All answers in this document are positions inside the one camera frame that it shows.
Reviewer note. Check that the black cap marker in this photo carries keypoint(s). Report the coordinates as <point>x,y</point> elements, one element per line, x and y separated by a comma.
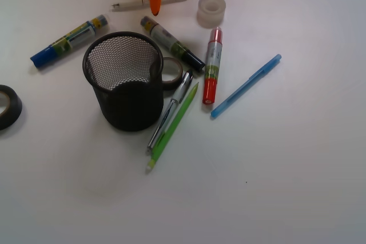
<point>171,44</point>

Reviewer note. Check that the red cap marker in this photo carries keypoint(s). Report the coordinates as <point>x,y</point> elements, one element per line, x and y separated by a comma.
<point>212,66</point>

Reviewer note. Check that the light blue pen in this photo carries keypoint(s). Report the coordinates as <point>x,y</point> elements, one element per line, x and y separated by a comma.
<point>259,74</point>

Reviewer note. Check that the blue cap marker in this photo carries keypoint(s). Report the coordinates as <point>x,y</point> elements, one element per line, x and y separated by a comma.
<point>70,41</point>

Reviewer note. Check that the white pen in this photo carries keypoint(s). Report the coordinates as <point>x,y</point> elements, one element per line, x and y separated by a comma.
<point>138,4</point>

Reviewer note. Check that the black mesh pen holder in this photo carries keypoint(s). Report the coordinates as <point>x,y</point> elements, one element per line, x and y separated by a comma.
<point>125,70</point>

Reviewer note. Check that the dark tape roll behind holder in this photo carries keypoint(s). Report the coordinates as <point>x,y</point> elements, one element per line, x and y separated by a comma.
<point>172,73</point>

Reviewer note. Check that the silver black pen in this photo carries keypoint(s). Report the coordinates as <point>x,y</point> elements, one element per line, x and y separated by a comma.
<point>173,104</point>

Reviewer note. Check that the clear tape roll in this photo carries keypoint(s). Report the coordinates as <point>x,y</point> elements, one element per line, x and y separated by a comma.
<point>210,13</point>

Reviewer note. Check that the black electrical tape roll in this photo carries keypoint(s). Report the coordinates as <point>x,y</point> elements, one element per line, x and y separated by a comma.
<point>12,109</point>

